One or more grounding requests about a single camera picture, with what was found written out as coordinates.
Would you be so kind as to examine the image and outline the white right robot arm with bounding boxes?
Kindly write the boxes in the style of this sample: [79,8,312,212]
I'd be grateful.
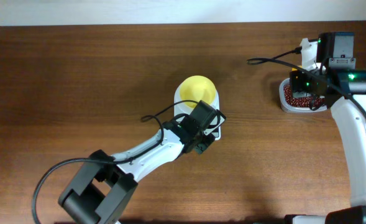
[281,32,366,223]

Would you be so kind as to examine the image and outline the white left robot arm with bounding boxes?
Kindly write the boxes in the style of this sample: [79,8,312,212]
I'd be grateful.
[58,101,226,224]

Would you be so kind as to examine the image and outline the yellow plastic bowl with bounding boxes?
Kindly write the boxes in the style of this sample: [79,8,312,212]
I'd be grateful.
[178,75,216,105]

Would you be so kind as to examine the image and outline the red beans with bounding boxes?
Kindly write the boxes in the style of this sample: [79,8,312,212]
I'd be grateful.
[283,85,324,108]

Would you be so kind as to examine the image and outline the clear plastic bean container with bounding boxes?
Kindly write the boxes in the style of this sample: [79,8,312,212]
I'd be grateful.
[279,78,327,113]

